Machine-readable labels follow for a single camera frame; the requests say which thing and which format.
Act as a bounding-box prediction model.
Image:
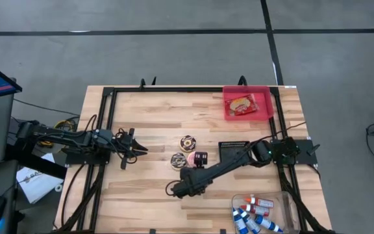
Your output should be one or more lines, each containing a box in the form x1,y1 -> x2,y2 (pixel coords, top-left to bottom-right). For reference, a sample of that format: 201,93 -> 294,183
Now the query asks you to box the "dark grey desk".
0,159 -> 25,234

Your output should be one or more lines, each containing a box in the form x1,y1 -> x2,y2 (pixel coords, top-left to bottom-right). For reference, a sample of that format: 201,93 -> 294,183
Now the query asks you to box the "clear plastic container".
231,190 -> 301,234

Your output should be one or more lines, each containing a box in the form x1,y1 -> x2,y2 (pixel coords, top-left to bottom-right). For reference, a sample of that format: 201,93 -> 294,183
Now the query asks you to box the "red plastic tray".
222,85 -> 275,122

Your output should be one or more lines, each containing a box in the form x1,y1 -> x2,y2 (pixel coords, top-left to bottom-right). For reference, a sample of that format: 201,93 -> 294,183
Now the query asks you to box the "yellow cable coil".
53,119 -> 79,131

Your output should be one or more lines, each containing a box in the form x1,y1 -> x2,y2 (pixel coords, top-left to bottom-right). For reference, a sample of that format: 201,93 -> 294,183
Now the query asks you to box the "black mesh basket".
218,140 -> 251,163

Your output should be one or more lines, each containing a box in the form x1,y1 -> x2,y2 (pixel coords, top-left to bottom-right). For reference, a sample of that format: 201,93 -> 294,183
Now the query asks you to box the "black aluminium table frame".
76,84 -> 334,234

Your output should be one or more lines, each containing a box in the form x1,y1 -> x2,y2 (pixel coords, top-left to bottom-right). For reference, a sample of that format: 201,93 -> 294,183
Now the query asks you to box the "red orange snack packet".
224,94 -> 260,117

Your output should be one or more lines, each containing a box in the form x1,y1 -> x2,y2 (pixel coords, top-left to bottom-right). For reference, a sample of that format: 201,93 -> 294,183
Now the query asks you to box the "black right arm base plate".
269,137 -> 319,166

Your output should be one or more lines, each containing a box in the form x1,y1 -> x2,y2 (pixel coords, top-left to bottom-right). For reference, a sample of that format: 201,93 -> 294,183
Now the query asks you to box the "orange glitter glue bottle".
245,195 -> 275,209

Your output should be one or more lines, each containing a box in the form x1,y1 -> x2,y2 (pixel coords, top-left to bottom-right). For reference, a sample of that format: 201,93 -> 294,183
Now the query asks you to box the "chocolate striped toy donut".
169,151 -> 188,171
179,135 -> 197,153

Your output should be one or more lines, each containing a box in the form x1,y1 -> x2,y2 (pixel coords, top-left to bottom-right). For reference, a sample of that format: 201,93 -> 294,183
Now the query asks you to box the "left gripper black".
115,127 -> 149,170

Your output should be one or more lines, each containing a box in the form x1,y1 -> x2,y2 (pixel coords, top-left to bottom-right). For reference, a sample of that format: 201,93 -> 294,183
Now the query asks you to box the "white printed paper sheet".
15,152 -> 65,205

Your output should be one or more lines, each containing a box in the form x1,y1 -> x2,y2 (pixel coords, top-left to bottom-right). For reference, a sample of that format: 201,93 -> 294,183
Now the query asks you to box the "thin black floor cable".
12,97 -> 81,118

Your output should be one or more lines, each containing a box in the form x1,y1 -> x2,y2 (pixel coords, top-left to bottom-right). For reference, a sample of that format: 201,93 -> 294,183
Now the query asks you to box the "black stand beam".
5,142 -> 68,180

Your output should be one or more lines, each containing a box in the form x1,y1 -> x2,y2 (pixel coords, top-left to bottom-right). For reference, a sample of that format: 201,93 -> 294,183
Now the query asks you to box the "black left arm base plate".
64,138 -> 113,166

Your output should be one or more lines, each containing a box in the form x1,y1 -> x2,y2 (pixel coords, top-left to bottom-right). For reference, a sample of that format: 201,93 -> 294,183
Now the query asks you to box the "black cable bundle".
277,164 -> 332,233
55,164 -> 107,233

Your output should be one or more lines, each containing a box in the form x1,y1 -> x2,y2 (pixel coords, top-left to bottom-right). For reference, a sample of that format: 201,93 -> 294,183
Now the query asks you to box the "red glitter glue bottle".
240,203 -> 271,217

